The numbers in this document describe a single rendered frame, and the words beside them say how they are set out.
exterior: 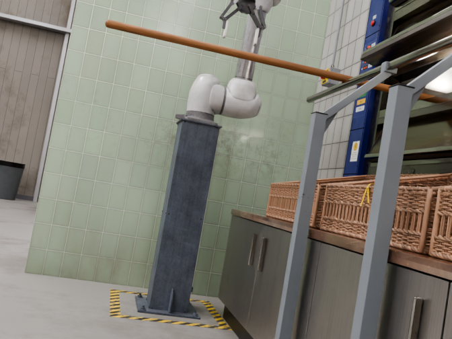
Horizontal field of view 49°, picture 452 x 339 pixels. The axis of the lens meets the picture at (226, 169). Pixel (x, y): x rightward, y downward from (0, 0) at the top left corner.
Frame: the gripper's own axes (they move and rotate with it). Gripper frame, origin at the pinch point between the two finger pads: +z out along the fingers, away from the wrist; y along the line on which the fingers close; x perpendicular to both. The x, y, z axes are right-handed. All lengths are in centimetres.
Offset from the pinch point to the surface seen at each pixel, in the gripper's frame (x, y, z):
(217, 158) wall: -107, -21, 47
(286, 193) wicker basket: 9, -29, 61
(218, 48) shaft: 17.5, 11.3, 11.0
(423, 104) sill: 19, -78, 14
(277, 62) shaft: 17.5, -12.9, 11.0
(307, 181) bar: 56, -18, 56
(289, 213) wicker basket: 17, -29, 69
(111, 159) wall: -107, 44, 59
